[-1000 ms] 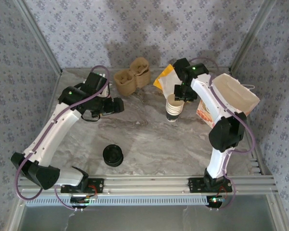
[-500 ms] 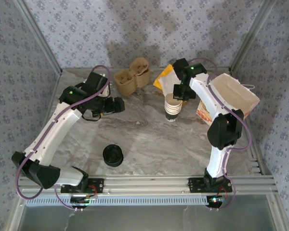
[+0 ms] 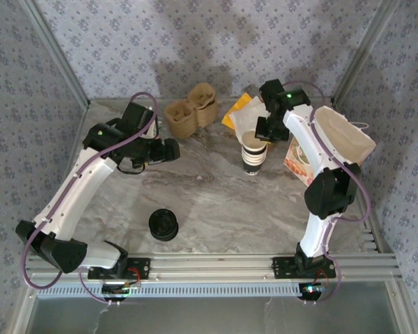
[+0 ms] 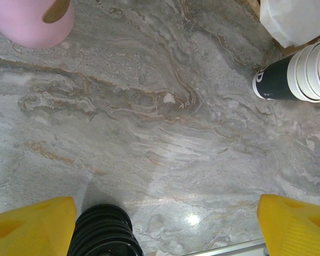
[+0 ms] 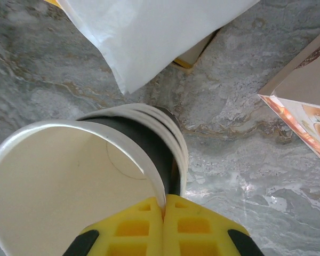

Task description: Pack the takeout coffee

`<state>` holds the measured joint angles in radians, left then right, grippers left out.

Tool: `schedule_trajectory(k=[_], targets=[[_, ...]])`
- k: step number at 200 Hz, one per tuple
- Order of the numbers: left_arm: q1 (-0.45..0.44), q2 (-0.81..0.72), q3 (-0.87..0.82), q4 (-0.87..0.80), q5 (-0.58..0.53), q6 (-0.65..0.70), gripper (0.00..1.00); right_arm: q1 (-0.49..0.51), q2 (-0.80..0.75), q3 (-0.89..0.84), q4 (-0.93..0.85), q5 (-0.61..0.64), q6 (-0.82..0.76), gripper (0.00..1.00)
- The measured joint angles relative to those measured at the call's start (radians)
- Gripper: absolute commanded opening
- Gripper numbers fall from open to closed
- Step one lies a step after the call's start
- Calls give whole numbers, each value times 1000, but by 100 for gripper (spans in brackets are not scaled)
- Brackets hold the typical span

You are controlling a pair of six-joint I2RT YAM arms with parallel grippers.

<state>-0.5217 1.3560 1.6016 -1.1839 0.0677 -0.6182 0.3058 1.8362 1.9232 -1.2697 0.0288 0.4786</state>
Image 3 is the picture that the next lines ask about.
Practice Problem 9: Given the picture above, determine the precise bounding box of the printed paper takeout bag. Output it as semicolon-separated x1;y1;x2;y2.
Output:
284;106;376;189

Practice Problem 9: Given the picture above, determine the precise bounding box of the stack of white napkins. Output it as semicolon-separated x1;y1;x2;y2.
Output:
229;97;270;138

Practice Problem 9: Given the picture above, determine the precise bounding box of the stack of brown pulp carriers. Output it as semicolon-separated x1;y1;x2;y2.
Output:
163;83;219;141

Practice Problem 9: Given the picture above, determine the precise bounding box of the stack of black cup lids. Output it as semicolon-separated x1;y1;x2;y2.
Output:
148;207;180;241

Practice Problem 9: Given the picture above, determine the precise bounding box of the small circuit board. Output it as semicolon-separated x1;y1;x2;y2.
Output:
298;282;327;301
102;282;141;302

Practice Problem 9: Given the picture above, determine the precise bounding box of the grey metal sheet panel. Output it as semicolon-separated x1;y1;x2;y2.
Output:
27;297;410;334

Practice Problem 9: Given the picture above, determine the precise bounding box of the thin black camera cable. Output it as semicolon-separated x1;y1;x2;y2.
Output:
116;163;147;175

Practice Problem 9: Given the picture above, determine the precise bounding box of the aluminium frame post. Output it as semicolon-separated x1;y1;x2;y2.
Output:
22;0;91;107
330;0;403;105

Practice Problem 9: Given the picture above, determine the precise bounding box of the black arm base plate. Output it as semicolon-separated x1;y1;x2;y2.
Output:
87;256;151;280
272;256;336;280

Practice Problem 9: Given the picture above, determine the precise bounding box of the thin purple base cable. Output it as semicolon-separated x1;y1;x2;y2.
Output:
315;264;343;305
79;269;114;305

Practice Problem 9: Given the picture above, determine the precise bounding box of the aluminium mounting rail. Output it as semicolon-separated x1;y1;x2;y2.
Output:
24;253;403;282

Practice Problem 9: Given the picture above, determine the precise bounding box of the grey slotted cable duct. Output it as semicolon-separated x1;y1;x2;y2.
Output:
36;280;302;299

